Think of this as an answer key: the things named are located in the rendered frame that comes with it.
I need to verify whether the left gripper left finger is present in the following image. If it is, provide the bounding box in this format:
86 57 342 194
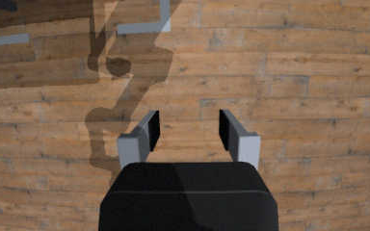
117 110 161 170

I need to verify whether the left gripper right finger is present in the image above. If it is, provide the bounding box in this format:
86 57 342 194
218 109 261 170

